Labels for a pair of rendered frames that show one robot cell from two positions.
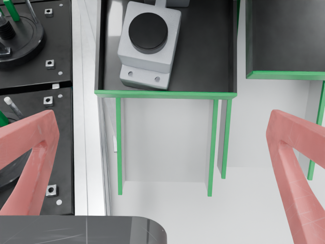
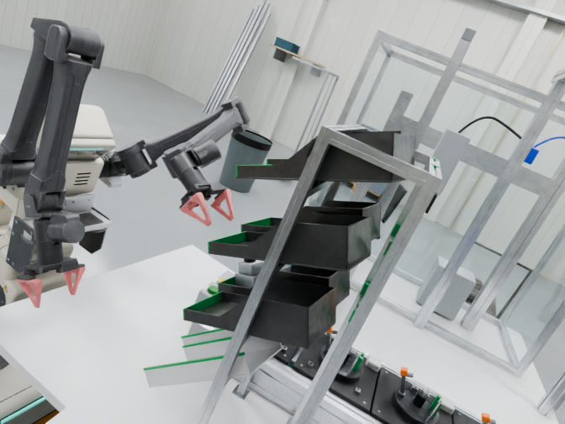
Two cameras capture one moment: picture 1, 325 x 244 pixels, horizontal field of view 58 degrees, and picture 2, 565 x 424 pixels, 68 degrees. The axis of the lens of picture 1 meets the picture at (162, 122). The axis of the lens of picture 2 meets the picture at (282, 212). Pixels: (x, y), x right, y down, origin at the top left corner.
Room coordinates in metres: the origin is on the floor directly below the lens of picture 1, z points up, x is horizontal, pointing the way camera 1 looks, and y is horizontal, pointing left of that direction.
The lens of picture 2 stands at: (0.57, -0.84, 1.72)
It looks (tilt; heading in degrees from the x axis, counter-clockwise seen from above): 18 degrees down; 114
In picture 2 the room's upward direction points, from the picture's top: 23 degrees clockwise
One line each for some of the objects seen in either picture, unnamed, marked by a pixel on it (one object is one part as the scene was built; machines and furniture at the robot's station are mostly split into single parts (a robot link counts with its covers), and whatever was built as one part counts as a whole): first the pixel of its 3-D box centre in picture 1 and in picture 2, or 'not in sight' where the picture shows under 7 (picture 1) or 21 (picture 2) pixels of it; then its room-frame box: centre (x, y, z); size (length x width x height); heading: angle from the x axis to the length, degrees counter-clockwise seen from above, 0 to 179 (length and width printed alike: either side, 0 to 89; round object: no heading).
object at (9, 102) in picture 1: (19, 114); not in sight; (0.23, 0.22, 1.03); 0.01 x 0.01 x 0.08
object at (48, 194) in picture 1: (51, 190); not in sight; (0.13, 0.17, 0.97); 0.02 x 0.02 x 0.01; 11
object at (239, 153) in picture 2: not in sight; (243, 161); (-2.28, 3.85, 0.36); 0.54 x 0.54 x 0.72
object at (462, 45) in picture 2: not in sight; (385, 198); (0.30, 0.49, 1.46); 0.03 x 0.03 x 1.00; 11
